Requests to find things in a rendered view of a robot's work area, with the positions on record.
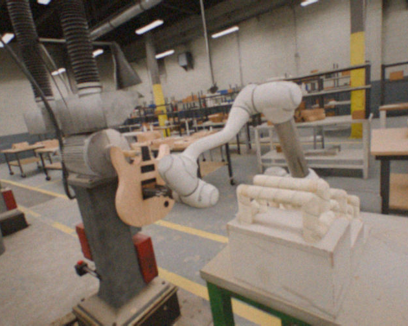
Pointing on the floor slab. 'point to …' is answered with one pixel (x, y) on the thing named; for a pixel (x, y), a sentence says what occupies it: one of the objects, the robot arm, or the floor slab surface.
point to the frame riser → (172, 314)
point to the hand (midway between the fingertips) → (149, 188)
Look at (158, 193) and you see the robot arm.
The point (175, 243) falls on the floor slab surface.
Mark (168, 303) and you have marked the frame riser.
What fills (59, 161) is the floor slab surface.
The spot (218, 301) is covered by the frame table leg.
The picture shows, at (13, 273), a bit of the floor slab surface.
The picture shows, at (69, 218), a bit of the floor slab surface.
